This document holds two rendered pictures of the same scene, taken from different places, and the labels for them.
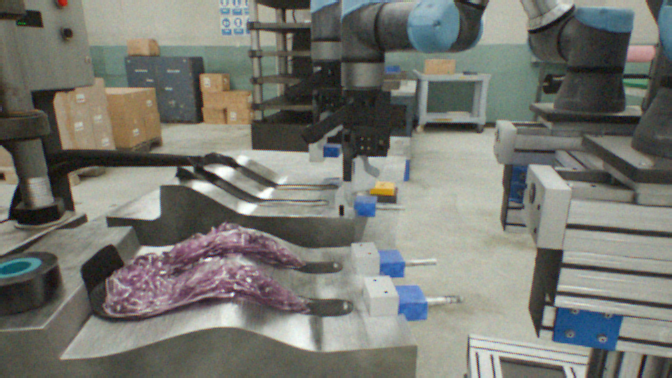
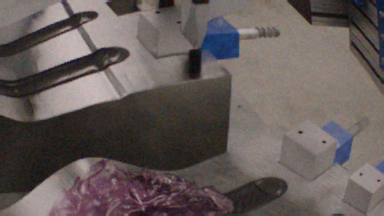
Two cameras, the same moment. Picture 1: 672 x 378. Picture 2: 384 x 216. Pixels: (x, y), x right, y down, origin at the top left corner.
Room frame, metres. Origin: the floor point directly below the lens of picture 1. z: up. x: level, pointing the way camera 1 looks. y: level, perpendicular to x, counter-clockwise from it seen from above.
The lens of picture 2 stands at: (0.00, 0.51, 1.35)
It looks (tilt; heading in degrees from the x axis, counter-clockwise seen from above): 29 degrees down; 324
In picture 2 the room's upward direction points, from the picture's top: 3 degrees clockwise
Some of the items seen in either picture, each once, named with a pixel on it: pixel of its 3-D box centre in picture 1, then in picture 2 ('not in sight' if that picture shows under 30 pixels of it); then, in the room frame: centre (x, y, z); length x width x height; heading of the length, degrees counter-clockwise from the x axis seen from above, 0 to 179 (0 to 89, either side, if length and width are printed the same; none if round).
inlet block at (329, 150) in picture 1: (335, 150); not in sight; (1.07, 0.00, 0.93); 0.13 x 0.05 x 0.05; 79
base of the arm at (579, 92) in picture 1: (591, 87); not in sight; (1.05, -0.61, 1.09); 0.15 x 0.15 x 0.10
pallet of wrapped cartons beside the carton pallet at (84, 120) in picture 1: (36, 127); not in sight; (4.19, 2.96, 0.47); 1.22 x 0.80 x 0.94; 83
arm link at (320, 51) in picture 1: (327, 52); not in sight; (1.08, 0.02, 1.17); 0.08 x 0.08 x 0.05
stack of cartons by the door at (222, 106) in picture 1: (228, 99); not in sight; (7.49, 1.88, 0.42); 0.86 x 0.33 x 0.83; 79
